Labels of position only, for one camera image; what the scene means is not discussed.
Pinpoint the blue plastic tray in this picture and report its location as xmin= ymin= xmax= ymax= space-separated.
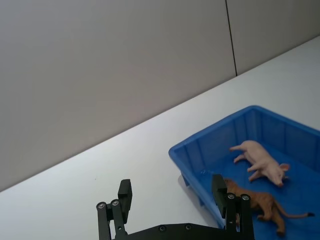
xmin=168 ymin=105 xmax=320 ymax=240

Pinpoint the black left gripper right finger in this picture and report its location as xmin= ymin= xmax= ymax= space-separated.
xmin=211 ymin=174 xmax=255 ymax=240

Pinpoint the pink toy pig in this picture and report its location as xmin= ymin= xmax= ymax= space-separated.
xmin=229 ymin=140 xmax=291 ymax=187

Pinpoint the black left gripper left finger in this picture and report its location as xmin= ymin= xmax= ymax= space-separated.
xmin=96 ymin=178 xmax=134 ymax=240

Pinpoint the brown toy lion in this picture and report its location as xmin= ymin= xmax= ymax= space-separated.
xmin=223 ymin=178 xmax=316 ymax=236

